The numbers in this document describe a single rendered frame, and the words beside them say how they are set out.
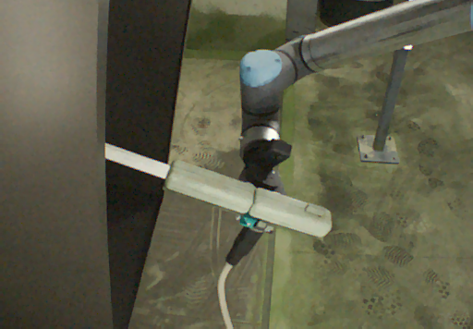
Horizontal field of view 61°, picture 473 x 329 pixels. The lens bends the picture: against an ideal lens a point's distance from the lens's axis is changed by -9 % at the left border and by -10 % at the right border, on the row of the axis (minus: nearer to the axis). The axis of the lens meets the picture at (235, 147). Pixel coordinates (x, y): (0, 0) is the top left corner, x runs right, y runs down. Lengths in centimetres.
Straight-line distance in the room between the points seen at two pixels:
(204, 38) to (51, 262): 235
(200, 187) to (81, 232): 28
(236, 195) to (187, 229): 106
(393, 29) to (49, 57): 64
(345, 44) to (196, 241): 109
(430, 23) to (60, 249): 69
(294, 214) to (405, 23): 40
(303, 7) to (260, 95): 178
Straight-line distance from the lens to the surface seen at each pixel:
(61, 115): 41
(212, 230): 178
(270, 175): 88
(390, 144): 232
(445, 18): 81
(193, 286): 164
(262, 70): 93
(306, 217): 79
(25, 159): 47
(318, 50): 97
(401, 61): 197
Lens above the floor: 145
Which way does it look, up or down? 41 degrees down
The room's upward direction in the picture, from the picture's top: 1 degrees counter-clockwise
